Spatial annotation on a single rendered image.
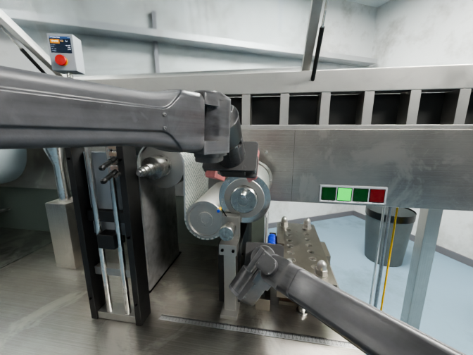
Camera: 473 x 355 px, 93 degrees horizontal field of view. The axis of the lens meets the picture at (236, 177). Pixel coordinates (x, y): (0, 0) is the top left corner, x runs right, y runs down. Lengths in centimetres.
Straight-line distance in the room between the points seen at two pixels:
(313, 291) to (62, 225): 92
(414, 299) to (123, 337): 129
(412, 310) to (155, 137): 150
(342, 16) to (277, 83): 312
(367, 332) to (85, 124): 37
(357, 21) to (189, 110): 401
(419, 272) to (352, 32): 334
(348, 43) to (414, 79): 300
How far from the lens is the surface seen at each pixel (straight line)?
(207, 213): 69
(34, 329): 94
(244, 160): 42
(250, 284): 54
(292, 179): 96
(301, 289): 43
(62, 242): 113
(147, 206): 79
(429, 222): 137
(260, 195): 63
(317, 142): 95
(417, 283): 149
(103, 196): 71
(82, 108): 19
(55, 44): 92
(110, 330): 83
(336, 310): 40
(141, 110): 21
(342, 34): 397
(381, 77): 103
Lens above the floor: 144
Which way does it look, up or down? 12 degrees down
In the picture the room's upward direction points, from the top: straight up
